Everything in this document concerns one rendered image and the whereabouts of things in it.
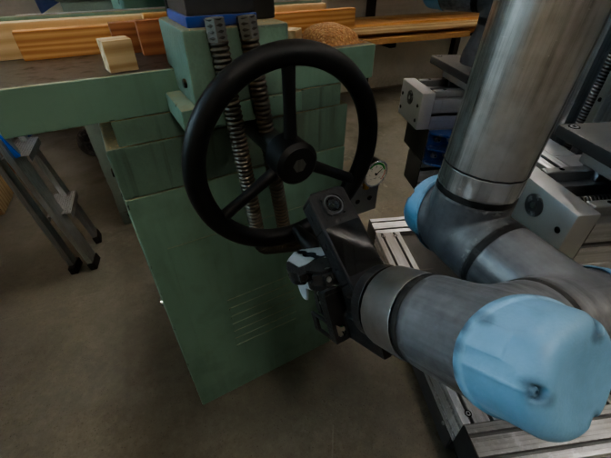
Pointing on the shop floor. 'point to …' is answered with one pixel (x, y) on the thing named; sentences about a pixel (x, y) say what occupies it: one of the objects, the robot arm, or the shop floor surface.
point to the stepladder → (17, 158)
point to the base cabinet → (228, 283)
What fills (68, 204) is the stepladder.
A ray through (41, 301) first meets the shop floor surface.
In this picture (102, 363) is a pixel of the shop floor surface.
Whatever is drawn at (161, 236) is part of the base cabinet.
